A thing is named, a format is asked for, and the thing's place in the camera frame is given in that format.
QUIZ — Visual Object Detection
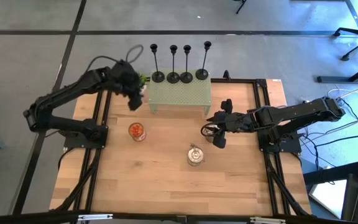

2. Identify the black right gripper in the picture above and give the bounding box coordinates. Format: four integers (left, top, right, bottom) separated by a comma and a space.
206, 98, 254, 149

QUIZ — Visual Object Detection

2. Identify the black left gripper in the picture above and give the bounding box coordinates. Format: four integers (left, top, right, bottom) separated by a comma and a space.
112, 60, 145, 112

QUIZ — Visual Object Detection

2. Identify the black candle stick holder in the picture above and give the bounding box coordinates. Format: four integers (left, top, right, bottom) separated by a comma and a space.
166, 44, 181, 84
179, 44, 194, 84
149, 43, 166, 83
195, 40, 213, 81

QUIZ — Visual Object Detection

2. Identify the glass jar with orange contents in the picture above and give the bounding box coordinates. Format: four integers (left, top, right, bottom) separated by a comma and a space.
127, 122, 147, 142

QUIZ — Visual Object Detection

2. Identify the small green potted plant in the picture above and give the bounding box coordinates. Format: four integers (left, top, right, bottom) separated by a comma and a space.
138, 73, 151, 90

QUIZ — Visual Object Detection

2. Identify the green perforated metal shelf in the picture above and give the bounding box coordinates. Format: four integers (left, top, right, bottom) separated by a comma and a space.
148, 68, 213, 115

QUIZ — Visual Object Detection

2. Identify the black stand leg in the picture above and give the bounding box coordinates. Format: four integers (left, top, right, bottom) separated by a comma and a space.
233, 0, 248, 15

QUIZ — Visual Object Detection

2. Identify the black desk leg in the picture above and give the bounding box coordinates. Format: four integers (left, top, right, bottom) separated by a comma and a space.
303, 161, 358, 185

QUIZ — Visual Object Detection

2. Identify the black rig crossbar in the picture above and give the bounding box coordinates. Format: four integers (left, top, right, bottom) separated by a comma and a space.
0, 210, 358, 224

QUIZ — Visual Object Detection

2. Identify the black desk foot bar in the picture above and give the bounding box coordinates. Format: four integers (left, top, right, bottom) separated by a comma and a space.
317, 58, 358, 83

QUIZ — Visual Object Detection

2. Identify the black office chair base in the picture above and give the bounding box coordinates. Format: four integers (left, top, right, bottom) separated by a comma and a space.
333, 22, 358, 62

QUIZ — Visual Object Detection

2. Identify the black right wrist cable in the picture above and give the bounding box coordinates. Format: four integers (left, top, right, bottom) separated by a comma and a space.
201, 123, 222, 138

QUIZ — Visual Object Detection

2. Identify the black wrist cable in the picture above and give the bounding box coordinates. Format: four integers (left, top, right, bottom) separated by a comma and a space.
201, 123, 222, 138
87, 44, 144, 72

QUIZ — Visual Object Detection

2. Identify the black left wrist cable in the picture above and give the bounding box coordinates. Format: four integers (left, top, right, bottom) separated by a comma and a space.
87, 44, 144, 72

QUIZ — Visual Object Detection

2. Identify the black aluminium table frame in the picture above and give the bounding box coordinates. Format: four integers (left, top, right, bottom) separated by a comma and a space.
50, 74, 313, 218

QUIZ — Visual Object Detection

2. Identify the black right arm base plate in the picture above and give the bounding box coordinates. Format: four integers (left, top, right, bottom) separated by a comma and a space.
257, 127, 303, 154

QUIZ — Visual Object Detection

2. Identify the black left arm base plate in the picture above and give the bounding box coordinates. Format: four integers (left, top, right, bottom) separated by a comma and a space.
63, 126, 108, 149

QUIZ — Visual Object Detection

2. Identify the silver crossbar bracket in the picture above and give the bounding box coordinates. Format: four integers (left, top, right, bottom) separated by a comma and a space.
78, 213, 114, 222
249, 217, 287, 224

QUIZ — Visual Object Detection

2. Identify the grey floor cable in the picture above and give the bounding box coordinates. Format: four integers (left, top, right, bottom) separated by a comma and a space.
303, 108, 358, 141

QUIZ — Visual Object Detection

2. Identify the black floor cable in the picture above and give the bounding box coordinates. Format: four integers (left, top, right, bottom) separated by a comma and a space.
314, 133, 358, 147

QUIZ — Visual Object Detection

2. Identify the white floor cable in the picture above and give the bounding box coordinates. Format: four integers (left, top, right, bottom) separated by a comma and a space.
329, 79, 358, 101

